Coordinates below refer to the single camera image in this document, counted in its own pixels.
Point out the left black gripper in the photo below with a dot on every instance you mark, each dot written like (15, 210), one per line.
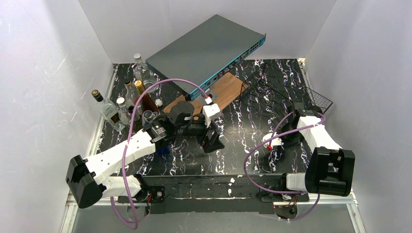
(208, 137)

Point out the blue square bottle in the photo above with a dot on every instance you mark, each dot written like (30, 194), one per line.
(147, 117)

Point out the gold capped wine bottle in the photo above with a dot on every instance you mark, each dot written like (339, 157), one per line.
(146, 103)

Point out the silver capped dark wine bottle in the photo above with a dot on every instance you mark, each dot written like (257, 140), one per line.
(137, 121)

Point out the clear silver capped bottle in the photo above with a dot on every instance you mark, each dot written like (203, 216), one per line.
(123, 111)

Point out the clear gold label liquor bottle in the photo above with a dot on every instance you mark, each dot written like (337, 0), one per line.
(108, 110)

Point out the clear bottle black gold label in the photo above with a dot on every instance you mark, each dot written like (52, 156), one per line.
(131, 92)

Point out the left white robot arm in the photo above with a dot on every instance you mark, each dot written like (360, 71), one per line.
(145, 142)

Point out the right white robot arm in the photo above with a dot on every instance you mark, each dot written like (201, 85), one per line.
(330, 170)

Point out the clear round glass bottle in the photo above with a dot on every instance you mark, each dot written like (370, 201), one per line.
(142, 72)

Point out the wooden board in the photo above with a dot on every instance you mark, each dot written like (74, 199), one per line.
(224, 91)

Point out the white plastic faucet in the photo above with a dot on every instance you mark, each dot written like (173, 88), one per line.
(159, 103)

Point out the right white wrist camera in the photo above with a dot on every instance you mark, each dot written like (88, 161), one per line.
(270, 145)

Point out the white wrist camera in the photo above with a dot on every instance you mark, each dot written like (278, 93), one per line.
(270, 145)
(211, 112)

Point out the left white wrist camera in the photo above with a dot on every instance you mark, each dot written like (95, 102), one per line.
(211, 112)

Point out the black wire wine rack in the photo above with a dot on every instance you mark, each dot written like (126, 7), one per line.
(269, 92)

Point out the teal network switch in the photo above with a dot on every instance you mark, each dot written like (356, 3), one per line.
(206, 53)

